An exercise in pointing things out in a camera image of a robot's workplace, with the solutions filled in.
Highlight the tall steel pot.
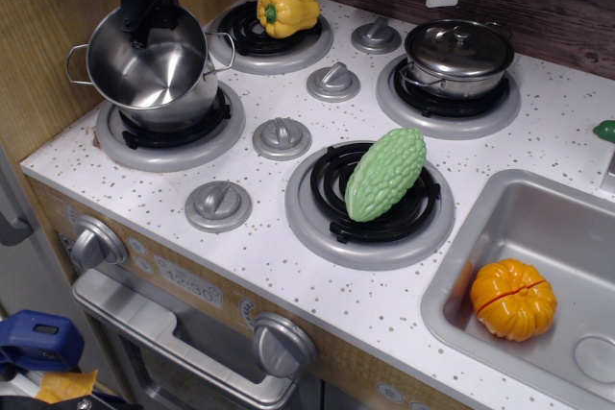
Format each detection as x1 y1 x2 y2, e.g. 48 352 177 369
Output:
65 4 234 133

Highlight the back left stove burner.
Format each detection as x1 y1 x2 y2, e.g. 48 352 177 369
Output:
206 1 333 75

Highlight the stove burner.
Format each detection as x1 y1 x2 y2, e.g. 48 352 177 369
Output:
96 84 246 173
206 1 333 75
284 142 455 271
376 57 521 140

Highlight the front left stove burner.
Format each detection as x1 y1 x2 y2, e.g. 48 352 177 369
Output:
96 84 246 173

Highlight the front right stove burner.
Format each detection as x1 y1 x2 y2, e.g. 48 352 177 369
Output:
284 142 455 271

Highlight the back right stove burner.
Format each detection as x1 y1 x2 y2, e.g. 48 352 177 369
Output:
376 57 521 140

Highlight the yellow toy bell pepper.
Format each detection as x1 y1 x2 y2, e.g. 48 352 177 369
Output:
257 0 321 39

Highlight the grey stovetop knob centre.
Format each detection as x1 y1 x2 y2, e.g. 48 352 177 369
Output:
252 117 312 161

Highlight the grey stovetop knob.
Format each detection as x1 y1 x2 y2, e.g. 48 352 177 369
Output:
184 181 252 233
307 62 360 103
351 17 402 55
252 117 312 161

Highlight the grey stovetop knob middle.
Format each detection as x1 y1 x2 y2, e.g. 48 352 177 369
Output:
307 62 360 103

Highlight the grey stovetop knob front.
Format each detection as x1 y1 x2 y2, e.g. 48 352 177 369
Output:
184 181 252 233

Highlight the grey stovetop knob back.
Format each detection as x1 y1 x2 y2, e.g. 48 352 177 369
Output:
351 17 402 55

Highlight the left silver oven dial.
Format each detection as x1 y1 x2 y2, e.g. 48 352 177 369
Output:
71 214 129 270

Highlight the silver oven dial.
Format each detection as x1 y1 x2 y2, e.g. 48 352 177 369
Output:
71 214 129 270
252 312 318 378

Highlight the oven clock display panel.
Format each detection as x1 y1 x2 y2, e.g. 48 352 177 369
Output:
154 255 224 309

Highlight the green toy bitter gourd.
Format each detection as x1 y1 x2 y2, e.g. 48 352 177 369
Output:
344 128 427 223

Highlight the lidded steel saucepan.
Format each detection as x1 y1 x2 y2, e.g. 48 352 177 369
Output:
399 19 515 99

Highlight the blue plastic clamp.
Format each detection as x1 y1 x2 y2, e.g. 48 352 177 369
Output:
1 310 85 374

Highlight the right silver oven dial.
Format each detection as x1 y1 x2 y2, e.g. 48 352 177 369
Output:
252 312 318 378

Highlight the yellow cloth scrap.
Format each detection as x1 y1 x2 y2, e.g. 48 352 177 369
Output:
36 370 98 404

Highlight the silver toy sink basin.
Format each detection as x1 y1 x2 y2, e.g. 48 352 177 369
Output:
421 170 614 409

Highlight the orange toy pumpkin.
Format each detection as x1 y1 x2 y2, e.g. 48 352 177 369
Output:
470 258 558 342

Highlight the green toy vegetable piece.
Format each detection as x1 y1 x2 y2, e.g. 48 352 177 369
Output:
592 120 615 143

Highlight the grey fridge door handle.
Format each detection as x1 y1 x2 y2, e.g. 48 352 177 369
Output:
0 150 35 248

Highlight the silver oven door handle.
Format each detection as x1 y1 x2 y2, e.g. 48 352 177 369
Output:
73 270 302 409

